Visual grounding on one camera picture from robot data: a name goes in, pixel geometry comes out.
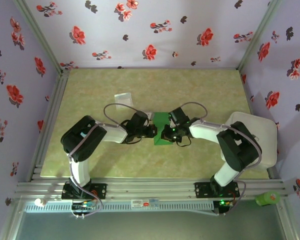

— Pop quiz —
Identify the clear plastic bag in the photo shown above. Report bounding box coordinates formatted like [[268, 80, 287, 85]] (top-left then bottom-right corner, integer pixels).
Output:
[[114, 92, 134, 111]]

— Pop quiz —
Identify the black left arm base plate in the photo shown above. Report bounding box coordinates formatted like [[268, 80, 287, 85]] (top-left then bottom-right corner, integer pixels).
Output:
[[61, 183, 108, 200]]

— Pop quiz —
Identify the grey right arm cable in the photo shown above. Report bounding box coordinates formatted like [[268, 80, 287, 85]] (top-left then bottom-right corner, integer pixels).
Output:
[[181, 101, 263, 217]]

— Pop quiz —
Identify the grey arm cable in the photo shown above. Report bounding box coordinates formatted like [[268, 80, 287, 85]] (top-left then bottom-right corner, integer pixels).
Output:
[[181, 101, 263, 217], [67, 103, 151, 220]]

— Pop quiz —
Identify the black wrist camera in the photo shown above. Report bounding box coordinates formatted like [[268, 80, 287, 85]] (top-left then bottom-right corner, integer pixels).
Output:
[[128, 111, 151, 130], [168, 107, 191, 125]]

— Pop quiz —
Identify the small circuit board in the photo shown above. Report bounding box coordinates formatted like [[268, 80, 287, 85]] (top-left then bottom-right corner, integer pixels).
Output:
[[213, 199, 235, 215], [71, 201, 96, 211]]

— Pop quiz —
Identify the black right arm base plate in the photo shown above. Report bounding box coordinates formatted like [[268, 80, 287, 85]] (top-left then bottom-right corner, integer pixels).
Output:
[[194, 181, 240, 199]]

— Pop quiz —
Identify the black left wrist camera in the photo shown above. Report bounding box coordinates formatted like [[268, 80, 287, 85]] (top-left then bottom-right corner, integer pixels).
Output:
[[128, 111, 151, 130]]

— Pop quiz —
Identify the aluminium frame post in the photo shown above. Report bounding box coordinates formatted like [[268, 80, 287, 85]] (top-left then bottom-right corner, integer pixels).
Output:
[[236, 0, 283, 71], [274, 199, 298, 240], [0, 197, 26, 240], [13, 0, 66, 73]]

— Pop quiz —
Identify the grey slotted cable duct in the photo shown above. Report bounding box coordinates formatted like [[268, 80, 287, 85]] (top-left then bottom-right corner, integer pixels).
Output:
[[23, 201, 215, 213]]

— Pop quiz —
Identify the green paper sheet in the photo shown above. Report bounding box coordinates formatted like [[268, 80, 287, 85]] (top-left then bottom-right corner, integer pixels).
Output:
[[152, 111, 177, 146]]

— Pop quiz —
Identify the aluminium mounting rail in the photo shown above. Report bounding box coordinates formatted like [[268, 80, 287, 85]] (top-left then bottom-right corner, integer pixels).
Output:
[[14, 177, 298, 200]]

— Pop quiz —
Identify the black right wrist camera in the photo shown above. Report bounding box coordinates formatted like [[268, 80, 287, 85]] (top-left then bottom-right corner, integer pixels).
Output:
[[168, 107, 191, 125]]

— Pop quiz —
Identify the white storage box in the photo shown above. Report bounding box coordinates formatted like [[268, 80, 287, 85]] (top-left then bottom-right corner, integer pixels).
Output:
[[222, 111, 278, 173]]

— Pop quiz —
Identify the grey left arm cable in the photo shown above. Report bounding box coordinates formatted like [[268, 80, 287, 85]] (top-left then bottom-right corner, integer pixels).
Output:
[[67, 103, 151, 220]]

